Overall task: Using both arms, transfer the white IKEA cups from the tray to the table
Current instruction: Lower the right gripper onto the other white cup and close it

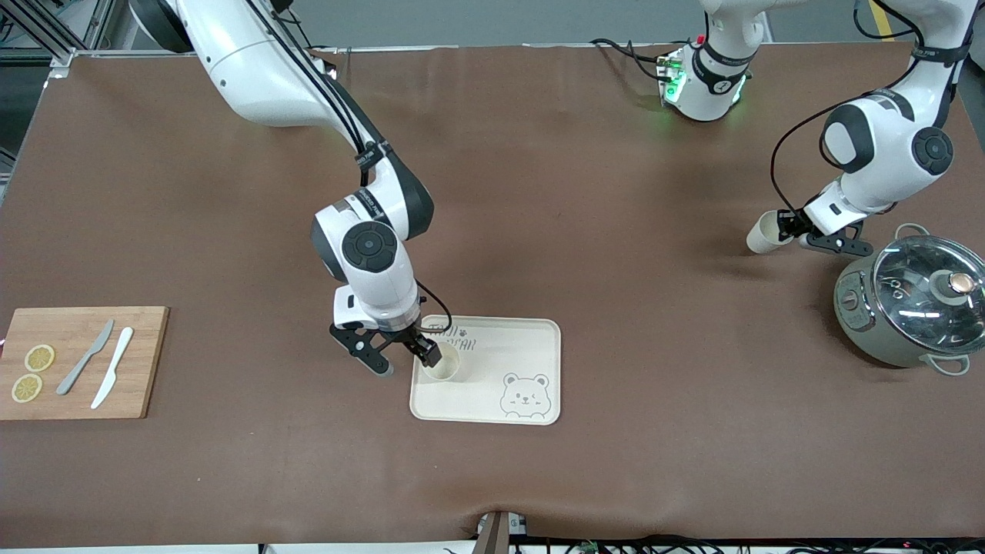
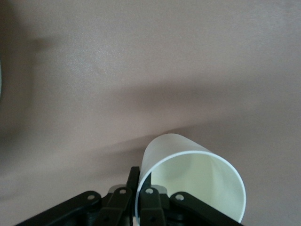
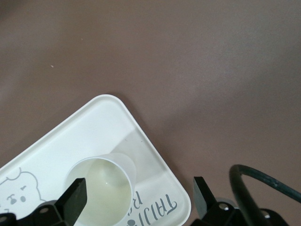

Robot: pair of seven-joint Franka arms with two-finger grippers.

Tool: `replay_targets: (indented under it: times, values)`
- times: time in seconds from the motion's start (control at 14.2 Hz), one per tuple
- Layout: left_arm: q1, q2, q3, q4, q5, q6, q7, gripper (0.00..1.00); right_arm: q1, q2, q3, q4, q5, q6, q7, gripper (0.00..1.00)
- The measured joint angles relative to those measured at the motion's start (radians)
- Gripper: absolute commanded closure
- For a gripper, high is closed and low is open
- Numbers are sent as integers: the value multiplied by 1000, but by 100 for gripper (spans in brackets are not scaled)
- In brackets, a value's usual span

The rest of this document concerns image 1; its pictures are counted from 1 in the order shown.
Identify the metal table edge clamp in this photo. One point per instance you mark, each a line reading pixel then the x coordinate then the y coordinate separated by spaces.
pixel 499 531

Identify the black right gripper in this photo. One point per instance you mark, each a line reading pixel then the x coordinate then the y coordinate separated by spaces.
pixel 410 339

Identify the lemon slice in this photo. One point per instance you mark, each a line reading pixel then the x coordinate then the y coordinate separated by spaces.
pixel 39 358
pixel 27 388

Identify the grey pot with glass lid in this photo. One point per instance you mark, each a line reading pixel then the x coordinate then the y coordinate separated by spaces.
pixel 858 323

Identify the white IKEA cup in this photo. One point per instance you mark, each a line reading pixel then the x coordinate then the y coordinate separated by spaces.
pixel 763 237
pixel 445 368

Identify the glass pot lid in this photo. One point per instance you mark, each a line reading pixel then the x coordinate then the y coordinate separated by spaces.
pixel 916 300

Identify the white plastic knife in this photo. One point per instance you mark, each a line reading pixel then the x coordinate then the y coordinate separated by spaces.
pixel 113 369

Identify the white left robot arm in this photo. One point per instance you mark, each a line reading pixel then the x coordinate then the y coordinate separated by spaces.
pixel 885 146

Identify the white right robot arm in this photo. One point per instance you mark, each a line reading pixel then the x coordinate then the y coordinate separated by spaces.
pixel 369 254

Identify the aluminium frame strut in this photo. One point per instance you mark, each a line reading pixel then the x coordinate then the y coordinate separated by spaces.
pixel 54 35

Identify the cream tray with bear print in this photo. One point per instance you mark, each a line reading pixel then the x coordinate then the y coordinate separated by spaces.
pixel 531 404

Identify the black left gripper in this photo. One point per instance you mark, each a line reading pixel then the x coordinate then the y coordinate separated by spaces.
pixel 790 224

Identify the grey plastic knife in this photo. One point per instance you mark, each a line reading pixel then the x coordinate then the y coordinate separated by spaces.
pixel 85 359

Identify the wooden cutting board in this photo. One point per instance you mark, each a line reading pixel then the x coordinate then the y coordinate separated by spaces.
pixel 142 362

